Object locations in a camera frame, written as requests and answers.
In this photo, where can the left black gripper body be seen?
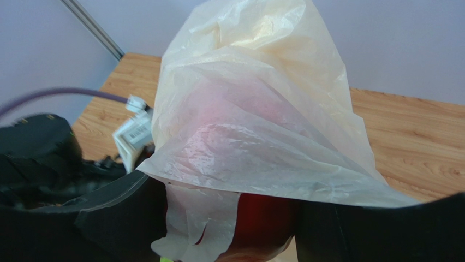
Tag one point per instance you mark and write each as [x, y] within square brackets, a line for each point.
[146, 152]

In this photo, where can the banana print plastic bag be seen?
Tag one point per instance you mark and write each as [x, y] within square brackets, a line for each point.
[253, 98]

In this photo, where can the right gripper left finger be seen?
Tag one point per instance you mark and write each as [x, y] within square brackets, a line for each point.
[117, 222]

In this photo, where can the red fake fruit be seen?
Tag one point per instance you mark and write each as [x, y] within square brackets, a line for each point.
[264, 228]

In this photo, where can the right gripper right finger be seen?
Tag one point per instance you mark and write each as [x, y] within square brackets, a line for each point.
[432, 231]

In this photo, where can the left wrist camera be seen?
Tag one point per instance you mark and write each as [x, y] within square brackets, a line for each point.
[132, 136]

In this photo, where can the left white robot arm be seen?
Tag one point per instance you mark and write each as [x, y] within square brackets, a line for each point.
[43, 170]

